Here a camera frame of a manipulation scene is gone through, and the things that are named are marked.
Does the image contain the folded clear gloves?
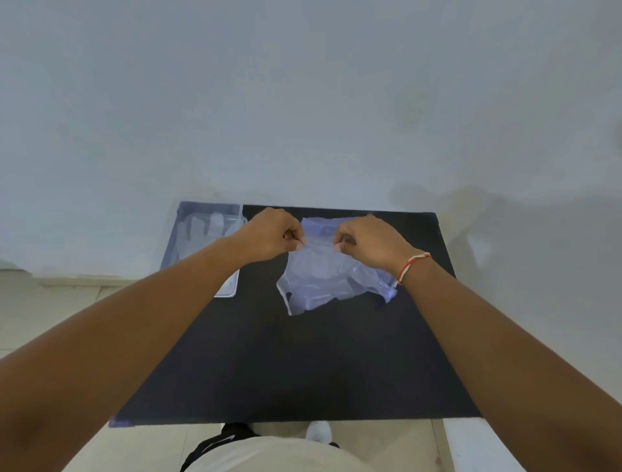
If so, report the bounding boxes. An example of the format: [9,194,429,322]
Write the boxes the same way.
[176,212,244,254]

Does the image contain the person's white shirt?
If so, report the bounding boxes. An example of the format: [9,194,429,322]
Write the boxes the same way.
[185,434,380,472]

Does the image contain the person's right hand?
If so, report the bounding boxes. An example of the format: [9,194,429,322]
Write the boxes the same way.
[333,214,422,278]

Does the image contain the clear plastic storage box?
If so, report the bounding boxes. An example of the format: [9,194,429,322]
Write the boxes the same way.
[159,201,248,298]

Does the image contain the person's left forearm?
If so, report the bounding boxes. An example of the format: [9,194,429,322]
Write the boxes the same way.
[0,233,253,472]

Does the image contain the person's black shorts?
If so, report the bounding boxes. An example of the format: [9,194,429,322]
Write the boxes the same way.
[180,422,260,472]

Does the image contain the person's right forearm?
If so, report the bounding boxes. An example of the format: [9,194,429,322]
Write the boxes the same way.
[396,254,622,472]

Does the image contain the person's left hand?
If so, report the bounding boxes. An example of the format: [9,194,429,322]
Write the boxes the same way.
[231,207,307,266]

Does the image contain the person's white shoe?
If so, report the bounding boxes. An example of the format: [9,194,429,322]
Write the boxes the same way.
[305,420,334,444]

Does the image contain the red and white wrist thread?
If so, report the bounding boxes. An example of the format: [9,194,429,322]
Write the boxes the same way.
[394,252,432,288]

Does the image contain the clear plastic bag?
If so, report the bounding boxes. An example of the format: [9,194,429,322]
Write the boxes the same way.
[276,216,398,317]

